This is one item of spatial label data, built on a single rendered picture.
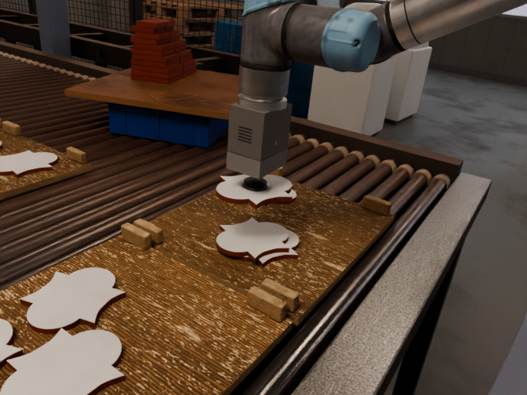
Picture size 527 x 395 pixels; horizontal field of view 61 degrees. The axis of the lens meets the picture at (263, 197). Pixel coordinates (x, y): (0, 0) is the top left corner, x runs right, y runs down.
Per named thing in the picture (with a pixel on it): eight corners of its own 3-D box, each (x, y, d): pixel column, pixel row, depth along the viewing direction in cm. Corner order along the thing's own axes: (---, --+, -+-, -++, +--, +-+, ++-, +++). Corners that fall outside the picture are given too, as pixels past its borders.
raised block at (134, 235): (153, 247, 76) (152, 233, 74) (144, 251, 74) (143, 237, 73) (129, 234, 78) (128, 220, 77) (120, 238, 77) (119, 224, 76)
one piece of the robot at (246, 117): (248, 70, 74) (241, 162, 81) (215, 76, 67) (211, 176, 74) (300, 81, 69) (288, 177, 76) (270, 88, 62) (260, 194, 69)
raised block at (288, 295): (299, 308, 65) (301, 292, 64) (292, 314, 63) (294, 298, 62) (264, 291, 68) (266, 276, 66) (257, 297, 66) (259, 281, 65)
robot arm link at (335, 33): (397, 13, 61) (325, 5, 66) (364, 9, 52) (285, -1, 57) (383, 73, 64) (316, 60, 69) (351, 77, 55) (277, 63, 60)
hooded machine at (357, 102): (383, 135, 469) (411, 6, 415) (357, 147, 426) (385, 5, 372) (331, 121, 502) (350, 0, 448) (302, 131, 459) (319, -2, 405)
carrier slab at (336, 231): (394, 222, 95) (395, 215, 94) (297, 327, 63) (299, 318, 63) (257, 175, 111) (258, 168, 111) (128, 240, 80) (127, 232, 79)
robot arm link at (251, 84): (229, 65, 65) (259, 59, 72) (227, 96, 67) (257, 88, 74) (273, 74, 62) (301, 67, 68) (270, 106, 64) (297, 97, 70)
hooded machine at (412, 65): (379, 106, 582) (399, 5, 528) (419, 117, 550) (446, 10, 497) (351, 114, 533) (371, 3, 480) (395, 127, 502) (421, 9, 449)
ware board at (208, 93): (276, 85, 160) (277, 80, 159) (240, 121, 116) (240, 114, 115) (145, 67, 168) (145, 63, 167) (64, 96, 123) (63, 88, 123)
